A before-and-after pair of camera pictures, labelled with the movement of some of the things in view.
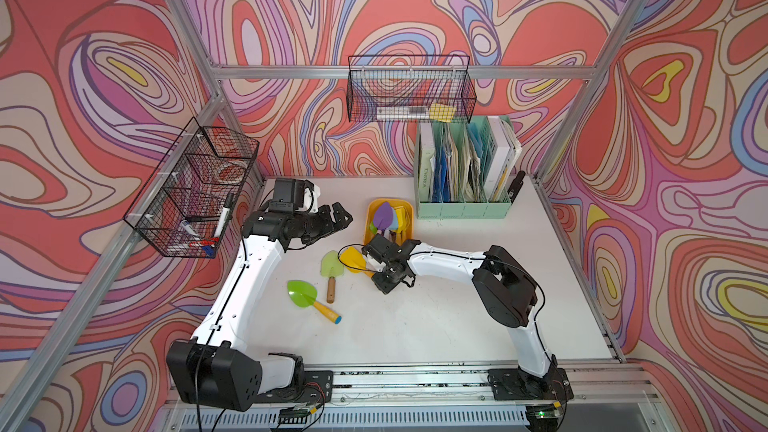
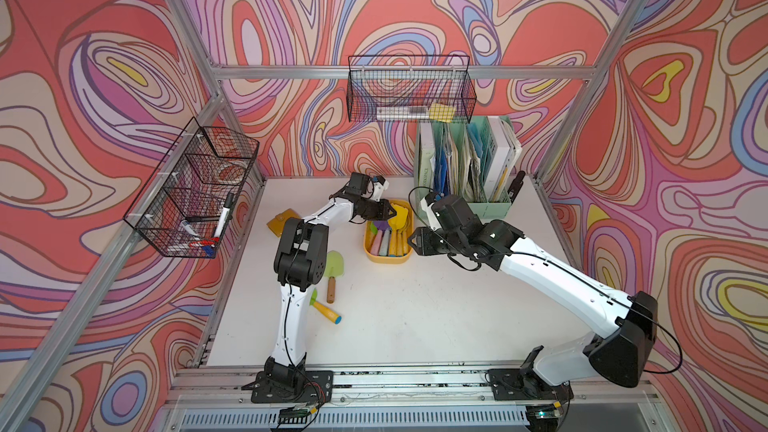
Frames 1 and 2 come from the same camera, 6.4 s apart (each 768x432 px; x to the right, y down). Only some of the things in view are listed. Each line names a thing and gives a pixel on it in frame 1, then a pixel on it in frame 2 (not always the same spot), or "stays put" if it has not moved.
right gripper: [384, 287] → [423, 241]
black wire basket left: [185, 206] stays put
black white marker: [225, 213] stays put
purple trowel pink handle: [383, 217] stays put
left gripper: [327, 226] → [382, 205]
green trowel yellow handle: [304, 295] stays put
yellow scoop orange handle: [354, 258] → [396, 223]
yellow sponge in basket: [441, 112] stays put
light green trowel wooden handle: [331, 267] stays put
